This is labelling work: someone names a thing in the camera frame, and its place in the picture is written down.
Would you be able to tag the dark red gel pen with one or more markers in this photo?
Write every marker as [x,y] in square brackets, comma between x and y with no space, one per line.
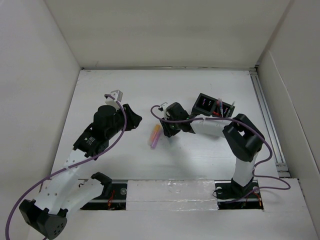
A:
[219,106]

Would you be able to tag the black two-slot pen holder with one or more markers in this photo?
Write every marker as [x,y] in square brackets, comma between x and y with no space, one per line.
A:
[206,105]

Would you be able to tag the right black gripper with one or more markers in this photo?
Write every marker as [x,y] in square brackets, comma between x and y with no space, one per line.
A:
[168,131]

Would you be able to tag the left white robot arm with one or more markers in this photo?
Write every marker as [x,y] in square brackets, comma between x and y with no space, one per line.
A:
[48,212]

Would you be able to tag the blue highlighter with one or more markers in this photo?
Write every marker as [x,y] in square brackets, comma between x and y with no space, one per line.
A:
[170,139]

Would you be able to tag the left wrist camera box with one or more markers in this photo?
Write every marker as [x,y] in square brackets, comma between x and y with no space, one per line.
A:
[113,97]

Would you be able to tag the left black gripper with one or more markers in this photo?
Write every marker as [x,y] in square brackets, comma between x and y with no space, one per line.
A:
[132,119]

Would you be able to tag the orange highlighter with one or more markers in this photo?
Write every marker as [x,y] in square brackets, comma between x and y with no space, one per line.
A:
[153,134]

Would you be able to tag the pink highlighter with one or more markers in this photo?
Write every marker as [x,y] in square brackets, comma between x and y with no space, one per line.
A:
[156,139]

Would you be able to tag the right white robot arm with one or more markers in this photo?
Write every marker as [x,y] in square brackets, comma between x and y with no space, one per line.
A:
[242,136]

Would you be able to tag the blue gel pen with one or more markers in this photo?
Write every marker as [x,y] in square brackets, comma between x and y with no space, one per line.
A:
[221,107]

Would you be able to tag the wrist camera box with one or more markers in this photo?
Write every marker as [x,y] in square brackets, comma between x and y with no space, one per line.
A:
[113,97]
[163,106]

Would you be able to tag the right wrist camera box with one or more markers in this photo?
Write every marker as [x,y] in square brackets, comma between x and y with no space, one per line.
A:
[163,106]

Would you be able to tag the aluminium rail right side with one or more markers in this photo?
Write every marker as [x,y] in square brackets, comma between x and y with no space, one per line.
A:
[273,140]

